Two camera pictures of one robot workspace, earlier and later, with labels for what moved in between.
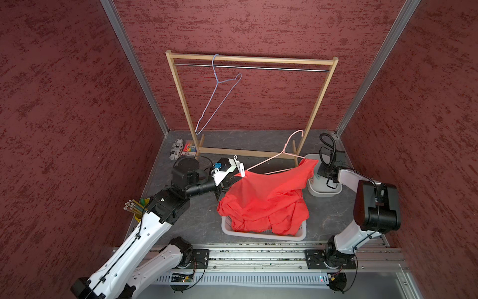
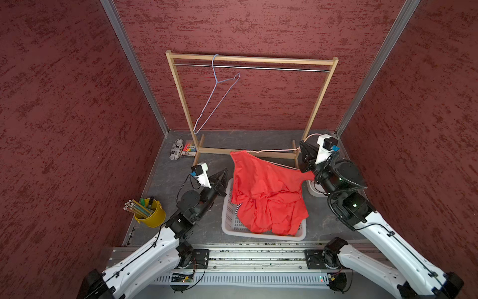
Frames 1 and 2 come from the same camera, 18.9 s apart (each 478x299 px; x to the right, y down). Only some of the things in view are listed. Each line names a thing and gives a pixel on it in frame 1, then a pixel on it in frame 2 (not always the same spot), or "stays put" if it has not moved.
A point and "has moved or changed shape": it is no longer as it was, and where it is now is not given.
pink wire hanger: [284, 151] → [286, 150]
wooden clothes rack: [331, 61] stays put
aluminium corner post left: [116, 21] stays put
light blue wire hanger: [238, 76] stays put
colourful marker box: [188, 149] stays put
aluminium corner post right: [403, 15] stays put
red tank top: [271, 200] has moved or changed shape
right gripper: [320, 171] → [308, 160]
